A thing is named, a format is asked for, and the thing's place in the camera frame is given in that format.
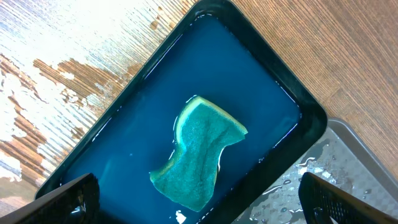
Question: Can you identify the dark brown serving tray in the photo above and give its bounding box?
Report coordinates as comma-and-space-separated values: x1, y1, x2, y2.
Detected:
235, 118, 397, 223

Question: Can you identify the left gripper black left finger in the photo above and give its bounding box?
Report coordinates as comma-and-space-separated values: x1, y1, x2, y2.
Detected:
1, 173, 100, 224

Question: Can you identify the green yellow sponge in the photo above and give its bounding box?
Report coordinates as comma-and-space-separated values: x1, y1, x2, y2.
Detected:
149, 95, 248, 212

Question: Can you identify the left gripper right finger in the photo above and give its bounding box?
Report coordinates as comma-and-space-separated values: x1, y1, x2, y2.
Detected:
298, 172, 397, 224

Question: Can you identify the blue rectangular water tray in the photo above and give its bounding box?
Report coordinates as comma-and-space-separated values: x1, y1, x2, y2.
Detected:
37, 1, 327, 223

